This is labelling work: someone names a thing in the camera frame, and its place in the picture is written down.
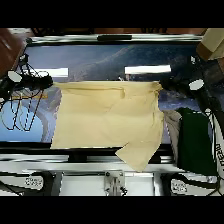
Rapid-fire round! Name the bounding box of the black cable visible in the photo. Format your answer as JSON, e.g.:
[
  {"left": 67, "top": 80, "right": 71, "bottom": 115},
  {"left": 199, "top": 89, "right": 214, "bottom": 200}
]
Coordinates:
[{"left": 0, "top": 59, "right": 46, "bottom": 133}]

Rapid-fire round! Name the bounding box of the cream shirt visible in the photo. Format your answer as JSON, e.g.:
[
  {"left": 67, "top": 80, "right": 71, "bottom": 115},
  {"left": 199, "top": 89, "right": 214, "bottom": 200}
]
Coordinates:
[{"left": 49, "top": 80, "right": 166, "bottom": 173}]

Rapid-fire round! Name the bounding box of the brown cardboard box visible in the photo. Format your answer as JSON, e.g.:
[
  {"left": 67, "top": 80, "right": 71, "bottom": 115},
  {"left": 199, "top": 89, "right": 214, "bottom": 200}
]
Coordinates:
[{"left": 195, "top": 28, "right": 224, "bottom": 62}]

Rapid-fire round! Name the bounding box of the dark green garment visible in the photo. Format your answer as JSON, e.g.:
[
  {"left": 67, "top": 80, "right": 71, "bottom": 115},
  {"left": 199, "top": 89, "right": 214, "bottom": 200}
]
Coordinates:
[{"left": 175, "top": 107, "right": 218, "bottom": 177}]

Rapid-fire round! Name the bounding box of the silver frame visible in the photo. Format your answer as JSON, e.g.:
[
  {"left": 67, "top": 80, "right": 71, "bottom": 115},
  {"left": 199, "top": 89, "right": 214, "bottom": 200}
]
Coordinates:
[{"left": 0, "top": 33, "right": 224, "bottom": 197}]

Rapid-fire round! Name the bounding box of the grey garment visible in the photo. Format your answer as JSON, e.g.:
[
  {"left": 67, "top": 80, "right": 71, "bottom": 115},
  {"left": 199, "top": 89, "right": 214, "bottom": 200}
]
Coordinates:
[{"left": 163, "top": 109, "right": 183, "bottom": 155}]

